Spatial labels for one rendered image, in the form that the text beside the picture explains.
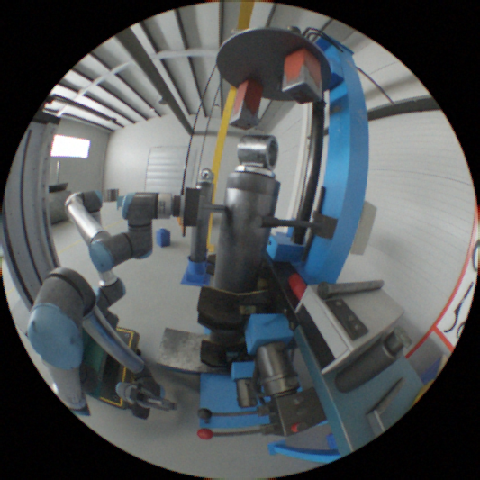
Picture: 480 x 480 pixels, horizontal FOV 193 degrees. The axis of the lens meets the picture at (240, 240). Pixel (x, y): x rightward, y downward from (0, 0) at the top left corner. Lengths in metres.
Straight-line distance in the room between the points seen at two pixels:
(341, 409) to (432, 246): 1.88
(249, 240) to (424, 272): 2.00
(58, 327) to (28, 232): 0.69
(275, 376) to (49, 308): 0.50
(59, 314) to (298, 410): 0.49
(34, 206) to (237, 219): 1.00
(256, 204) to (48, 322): 0.59
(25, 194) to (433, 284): 3.01
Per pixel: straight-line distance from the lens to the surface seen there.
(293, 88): 0.58
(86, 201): 0.95
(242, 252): 0.52
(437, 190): 2.23
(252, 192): 0.48
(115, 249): 0.44
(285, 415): 0.42
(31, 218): 0.94
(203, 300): 0.57
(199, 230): 1.89
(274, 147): 0.64
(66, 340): 0.29
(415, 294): 2.13
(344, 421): 0.45
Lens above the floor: 1.40
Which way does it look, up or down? 19 degrees down
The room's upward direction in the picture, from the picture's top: 10 degrees clockwise
